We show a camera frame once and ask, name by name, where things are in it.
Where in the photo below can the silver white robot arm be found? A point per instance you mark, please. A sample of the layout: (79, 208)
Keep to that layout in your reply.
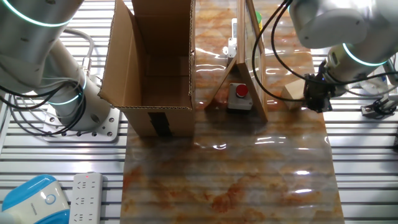
(335, 25)

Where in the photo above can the red emergency stop button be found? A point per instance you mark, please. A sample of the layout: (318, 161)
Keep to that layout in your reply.
(239, 101)

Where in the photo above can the aluminium camera rail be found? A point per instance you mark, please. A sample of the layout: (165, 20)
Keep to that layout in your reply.
(377, 107)

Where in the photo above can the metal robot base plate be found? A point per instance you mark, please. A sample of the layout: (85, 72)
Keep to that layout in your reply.
(109, 127)

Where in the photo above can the yellow box green button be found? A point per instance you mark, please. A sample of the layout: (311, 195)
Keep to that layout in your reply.
(259, 20)

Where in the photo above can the wooden picture frame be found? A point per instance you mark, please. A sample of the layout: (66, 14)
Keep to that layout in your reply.
(241, 37)

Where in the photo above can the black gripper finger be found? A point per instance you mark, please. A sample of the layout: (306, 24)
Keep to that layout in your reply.
(312, 105)
(326, 107)

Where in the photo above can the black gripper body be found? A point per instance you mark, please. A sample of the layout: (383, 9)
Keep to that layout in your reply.
(317, 88)

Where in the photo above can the open cardboard box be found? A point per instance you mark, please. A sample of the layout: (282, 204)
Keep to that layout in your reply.
(124, 77)

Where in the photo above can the crumpled white tissue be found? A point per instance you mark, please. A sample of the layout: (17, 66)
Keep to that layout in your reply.
(373, 88)

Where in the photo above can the orange marble pattern mat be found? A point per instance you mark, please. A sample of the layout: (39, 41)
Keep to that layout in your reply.
(233, 174)

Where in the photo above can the blue white device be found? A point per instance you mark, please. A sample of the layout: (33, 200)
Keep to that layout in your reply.
(31, 202)

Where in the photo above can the light wooden block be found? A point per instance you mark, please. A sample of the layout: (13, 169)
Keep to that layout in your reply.
(292, 91)

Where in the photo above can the white power strip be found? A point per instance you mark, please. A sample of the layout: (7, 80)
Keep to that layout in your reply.
(86, 199)

